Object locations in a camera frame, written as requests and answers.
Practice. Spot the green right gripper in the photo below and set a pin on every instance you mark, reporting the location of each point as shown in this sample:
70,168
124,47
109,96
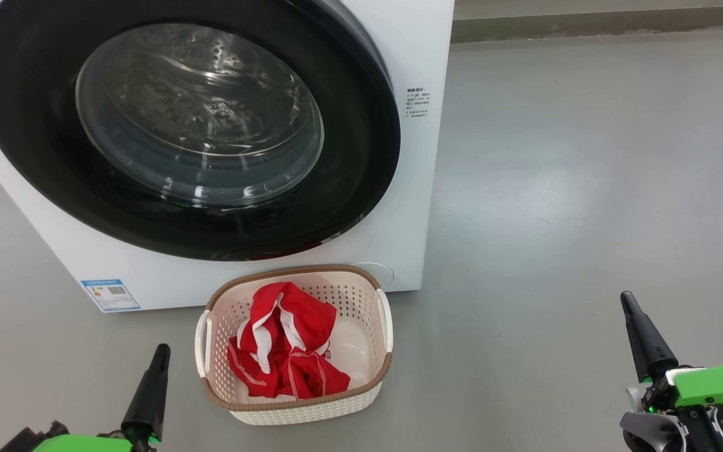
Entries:
719,384

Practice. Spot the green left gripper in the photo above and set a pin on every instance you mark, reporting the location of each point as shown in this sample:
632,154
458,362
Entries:
82,444

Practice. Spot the red and white garment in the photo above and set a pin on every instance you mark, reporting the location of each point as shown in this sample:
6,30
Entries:
299,314

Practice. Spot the cream perforated laundry basket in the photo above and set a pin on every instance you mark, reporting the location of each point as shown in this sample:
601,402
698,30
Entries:
311,411

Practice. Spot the white front-load washing machine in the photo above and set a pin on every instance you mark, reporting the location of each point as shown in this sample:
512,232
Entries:
412,220

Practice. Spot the blue white energy label sticker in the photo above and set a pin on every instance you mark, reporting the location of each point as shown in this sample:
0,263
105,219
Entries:
110,295

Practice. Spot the printed text caution label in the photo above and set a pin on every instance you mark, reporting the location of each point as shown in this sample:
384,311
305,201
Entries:
418,103

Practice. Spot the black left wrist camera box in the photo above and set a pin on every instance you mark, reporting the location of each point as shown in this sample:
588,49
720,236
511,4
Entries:
29,441

